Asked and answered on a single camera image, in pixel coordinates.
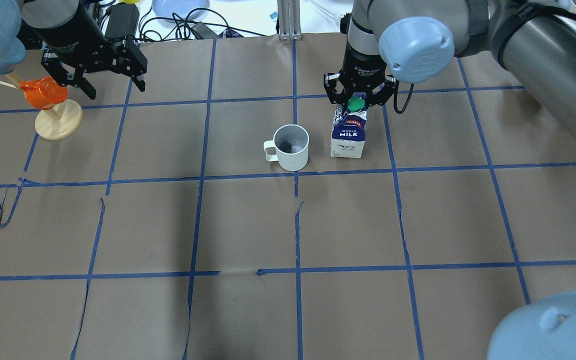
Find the blue plate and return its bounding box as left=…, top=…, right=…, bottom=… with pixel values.
left=151, top=0, right=210, bottom=19

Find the black power adapter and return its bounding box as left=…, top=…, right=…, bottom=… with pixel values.
left=104, top=2, right=140, bottom=41

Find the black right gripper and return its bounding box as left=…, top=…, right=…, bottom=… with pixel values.
left=323, top=47, right=398, bottom=109

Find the aluminium frame post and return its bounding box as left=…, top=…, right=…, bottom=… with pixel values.
left=276, top=0, right=303, bottom=41

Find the Pascual milk carton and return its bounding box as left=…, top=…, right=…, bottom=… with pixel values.
left=330, top=93, right=368, bottom=158

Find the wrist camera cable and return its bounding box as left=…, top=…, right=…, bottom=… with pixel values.
left=392, top=82, right=415, bottom=115

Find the white mug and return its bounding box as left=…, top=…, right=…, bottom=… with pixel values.
left=263, top=124, right=310, bottom=172

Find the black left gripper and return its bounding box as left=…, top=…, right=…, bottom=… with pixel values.
left=41, top=39, right=147, bottom=100

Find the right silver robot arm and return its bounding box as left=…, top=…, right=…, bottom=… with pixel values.
left=323, top=0, right=576, bottom=360

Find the orange mug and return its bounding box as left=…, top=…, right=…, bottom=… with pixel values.
left=19, top=76, right=69, bottom=110

